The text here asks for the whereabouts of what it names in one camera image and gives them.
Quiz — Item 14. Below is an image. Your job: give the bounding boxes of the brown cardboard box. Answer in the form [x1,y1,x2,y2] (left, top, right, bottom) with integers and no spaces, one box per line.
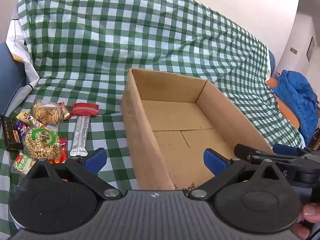
[121,68,274,190]

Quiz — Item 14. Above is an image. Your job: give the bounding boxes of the green white snack packet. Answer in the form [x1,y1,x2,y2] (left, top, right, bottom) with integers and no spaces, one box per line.
[10,152,37,178]

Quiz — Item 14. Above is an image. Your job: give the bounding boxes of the white jersey cloth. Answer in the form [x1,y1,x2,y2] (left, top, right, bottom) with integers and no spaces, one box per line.
[5,4,40,90]

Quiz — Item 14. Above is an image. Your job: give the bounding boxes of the silver stick packet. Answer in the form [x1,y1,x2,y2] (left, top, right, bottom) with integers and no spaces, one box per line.
[69,115,90,157]

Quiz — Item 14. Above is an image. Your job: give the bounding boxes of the blue puffer jacket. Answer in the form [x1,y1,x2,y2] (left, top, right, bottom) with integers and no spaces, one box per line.
[272,69,318,143]

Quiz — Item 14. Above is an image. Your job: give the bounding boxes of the purple snack packet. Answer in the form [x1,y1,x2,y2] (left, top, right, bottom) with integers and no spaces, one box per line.
[15,120,32,140]

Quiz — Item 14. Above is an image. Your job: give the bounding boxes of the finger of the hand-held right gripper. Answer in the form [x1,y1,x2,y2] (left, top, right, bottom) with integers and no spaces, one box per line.
[272,144,320,157]
[234,144,302,167]

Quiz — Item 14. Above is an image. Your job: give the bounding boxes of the red gold candy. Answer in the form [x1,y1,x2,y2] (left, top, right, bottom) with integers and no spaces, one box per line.
[58,102,73,120]

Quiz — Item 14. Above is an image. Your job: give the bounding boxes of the green white checked cloth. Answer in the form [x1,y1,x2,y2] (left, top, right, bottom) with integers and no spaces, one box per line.
[0,0,304,240]

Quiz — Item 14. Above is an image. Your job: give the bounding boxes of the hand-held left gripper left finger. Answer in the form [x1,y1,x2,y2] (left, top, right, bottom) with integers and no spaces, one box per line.
[19,147,123,200]

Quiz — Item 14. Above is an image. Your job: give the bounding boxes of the orange cushion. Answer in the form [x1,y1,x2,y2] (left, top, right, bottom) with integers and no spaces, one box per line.
[266,74,300,130]

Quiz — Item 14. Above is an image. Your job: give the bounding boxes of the person's right hand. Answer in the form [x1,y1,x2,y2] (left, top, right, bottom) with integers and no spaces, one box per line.
[293,202,320,240]

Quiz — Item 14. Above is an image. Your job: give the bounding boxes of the small dark wall frame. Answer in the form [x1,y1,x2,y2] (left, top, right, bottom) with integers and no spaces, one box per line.
[306,37,315,61]

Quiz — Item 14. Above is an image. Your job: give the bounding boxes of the yellow white wrapped candy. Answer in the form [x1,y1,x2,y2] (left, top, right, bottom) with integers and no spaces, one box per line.
[16,111,35,125]

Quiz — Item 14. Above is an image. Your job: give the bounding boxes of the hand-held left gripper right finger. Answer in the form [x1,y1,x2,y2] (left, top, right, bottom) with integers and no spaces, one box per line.
[189,148,293,200]

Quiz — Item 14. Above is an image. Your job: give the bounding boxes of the red packet with blue label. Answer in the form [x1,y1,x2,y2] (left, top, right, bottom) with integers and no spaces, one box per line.
[51,138,68,164]

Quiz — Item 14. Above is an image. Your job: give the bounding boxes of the clear bag of crackers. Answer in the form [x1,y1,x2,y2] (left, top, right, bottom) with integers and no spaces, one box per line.
[32,99,64,125]

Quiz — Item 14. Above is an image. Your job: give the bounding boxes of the black snack box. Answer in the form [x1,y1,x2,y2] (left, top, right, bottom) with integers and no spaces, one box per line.
[0,115,24,151]

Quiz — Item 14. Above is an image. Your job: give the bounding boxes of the peanut bag with green label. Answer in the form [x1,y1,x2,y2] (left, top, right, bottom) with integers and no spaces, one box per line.
[24,127,63,161]

